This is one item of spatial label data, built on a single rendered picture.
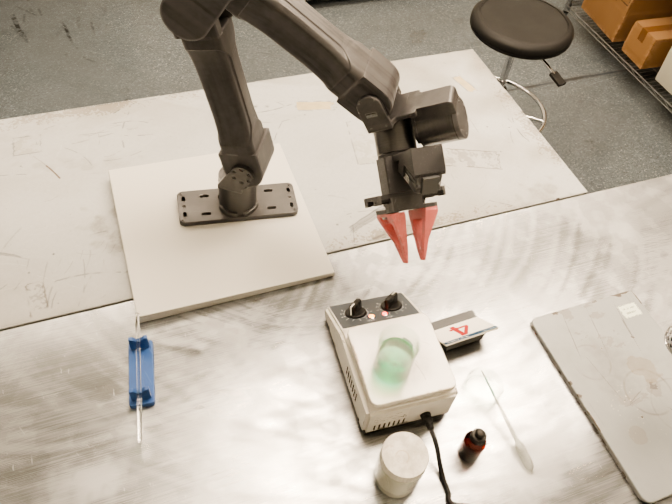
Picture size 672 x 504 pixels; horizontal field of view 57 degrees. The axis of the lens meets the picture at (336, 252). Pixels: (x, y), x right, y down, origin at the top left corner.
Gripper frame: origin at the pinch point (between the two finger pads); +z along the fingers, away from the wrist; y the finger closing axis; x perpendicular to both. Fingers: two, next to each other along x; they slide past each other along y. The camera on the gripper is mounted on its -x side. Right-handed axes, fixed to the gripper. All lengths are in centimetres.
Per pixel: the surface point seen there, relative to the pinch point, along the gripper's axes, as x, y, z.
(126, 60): 211, -39, -90
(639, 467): -11.9, 22.9, 33.0
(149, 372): 7.8, -38.7, 10.0
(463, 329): 3.5, 7.4, 12.8
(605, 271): 9.1, 37.6, 9.7
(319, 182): 29.1, -4.9, -13.8
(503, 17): 103, 83, -62
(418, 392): -8.3, -5.4, 16.7
